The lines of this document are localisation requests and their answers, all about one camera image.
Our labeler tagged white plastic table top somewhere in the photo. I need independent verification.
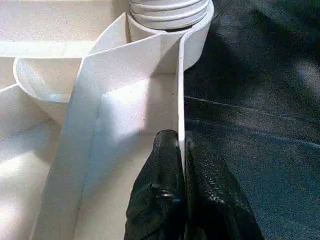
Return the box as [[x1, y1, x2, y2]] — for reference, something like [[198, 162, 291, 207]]
[[0, 0, 215, 240]]

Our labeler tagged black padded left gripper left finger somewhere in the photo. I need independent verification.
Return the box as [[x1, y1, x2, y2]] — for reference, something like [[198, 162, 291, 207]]
[[124, 129, 187, 240]]

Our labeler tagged white plastic table leg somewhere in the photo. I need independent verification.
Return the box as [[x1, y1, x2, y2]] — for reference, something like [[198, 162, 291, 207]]
[[128, 0, 212, 32]]

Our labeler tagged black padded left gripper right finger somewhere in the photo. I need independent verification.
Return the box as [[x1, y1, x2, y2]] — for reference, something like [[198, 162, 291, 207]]
[[184, 136, 266, 240]]

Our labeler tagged black padded mat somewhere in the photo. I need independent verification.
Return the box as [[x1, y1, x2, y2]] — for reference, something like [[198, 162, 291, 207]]
[[182, 0, 320, 240]]

